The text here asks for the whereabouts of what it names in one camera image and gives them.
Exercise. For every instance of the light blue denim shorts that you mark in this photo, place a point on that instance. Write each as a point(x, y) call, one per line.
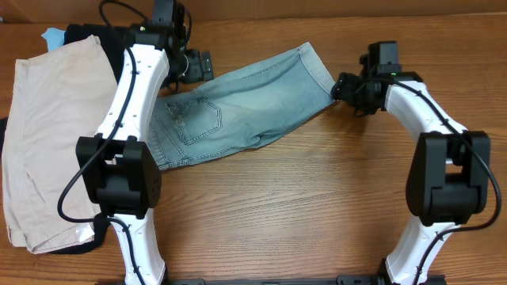
point(244, 109)

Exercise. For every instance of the brown cardboard backdrop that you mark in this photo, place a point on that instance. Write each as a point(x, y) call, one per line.
point(82, 11)

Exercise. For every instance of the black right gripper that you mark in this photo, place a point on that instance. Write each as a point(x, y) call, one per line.
point(342, 88)

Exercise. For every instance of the black t-shirt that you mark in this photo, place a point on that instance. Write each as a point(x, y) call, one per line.
point(103, 43)

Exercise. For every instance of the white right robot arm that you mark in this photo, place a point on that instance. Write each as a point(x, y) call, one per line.
point(449, 172)

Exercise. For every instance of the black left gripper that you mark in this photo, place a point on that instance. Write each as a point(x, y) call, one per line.
point(202, 66)

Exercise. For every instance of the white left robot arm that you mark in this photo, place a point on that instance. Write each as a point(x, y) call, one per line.
point(119, 172)

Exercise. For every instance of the light blue folded garment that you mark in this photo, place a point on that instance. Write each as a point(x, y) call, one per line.
point(54, 38)

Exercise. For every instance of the beige cotton shorts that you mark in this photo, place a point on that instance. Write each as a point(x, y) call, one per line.
point(55, 142)

